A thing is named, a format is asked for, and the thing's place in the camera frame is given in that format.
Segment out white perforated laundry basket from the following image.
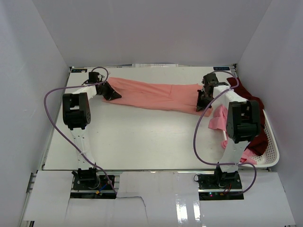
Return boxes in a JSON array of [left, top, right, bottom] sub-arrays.
[[241, 110, 280, 168]]

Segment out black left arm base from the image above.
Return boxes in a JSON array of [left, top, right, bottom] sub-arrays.
[[70, 167, 117, 200]]

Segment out white paper sheets front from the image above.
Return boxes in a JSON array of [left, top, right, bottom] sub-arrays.
[[24, 171, 295, 227]]

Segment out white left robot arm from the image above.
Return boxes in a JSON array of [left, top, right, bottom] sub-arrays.
[[62, 70, 122, 170]]

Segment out salmon pink t shirt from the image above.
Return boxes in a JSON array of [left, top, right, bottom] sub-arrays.
[[108, 78, 202, 115]]

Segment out blue left table label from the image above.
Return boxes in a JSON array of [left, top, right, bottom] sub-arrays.
[[71, 69, 87, 73]]

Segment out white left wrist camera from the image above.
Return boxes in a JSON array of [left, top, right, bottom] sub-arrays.
[[98, 74, 106, 81]]

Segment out blue table label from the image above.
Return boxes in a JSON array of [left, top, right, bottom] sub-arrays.
[[71, 69, 87, 73], [213, 67, 230, 71]]

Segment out light pink t shirt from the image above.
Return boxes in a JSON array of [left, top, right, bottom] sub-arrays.
[[208, 105, 257, 165]]

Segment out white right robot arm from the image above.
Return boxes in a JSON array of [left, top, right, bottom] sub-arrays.
[[196, 72, 261, 189]]

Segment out blue right table label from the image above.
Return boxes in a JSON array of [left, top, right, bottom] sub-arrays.
[[213, 67, 230, 71]]

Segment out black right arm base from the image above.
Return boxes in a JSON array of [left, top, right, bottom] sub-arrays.
[[193, 167, 244, 201]]

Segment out dark red t shirt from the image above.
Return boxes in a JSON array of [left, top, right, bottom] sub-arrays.
[[226, 78, 268, 156]]

